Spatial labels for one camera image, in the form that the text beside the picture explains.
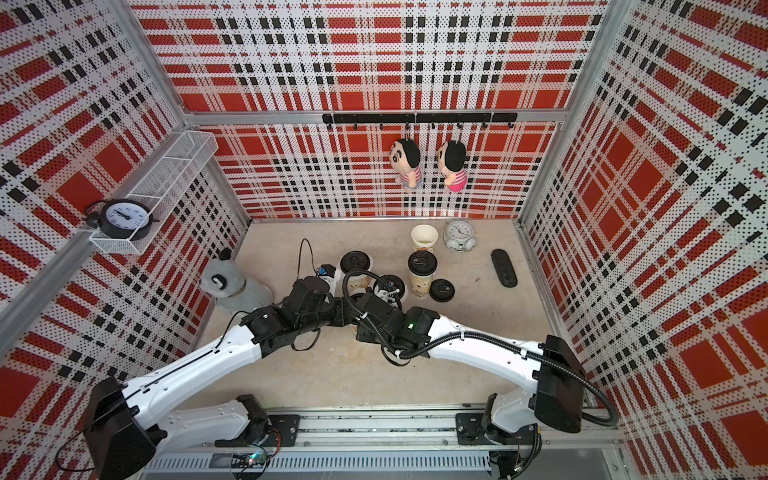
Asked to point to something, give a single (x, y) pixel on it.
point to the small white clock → (459, 236)
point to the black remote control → (504, 267)
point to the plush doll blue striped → (404, 156)
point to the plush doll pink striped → (451, 159)
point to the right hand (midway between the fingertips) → (367, 327)
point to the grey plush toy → (224, 281)
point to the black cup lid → (354, 260)
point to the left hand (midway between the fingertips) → (356, 307)
